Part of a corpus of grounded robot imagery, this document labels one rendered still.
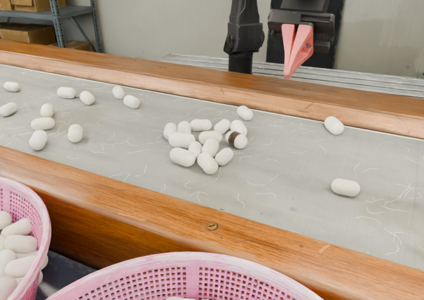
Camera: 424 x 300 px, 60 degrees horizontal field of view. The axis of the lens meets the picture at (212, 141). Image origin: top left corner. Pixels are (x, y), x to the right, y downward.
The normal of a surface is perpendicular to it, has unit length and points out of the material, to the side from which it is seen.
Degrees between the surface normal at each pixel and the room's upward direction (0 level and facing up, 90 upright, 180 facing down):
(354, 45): 90
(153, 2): 90
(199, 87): 45
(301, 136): 0
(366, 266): 0
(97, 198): 0
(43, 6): 91
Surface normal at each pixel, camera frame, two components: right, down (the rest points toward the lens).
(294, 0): -0.26, -0.38
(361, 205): 0.00, -0.88
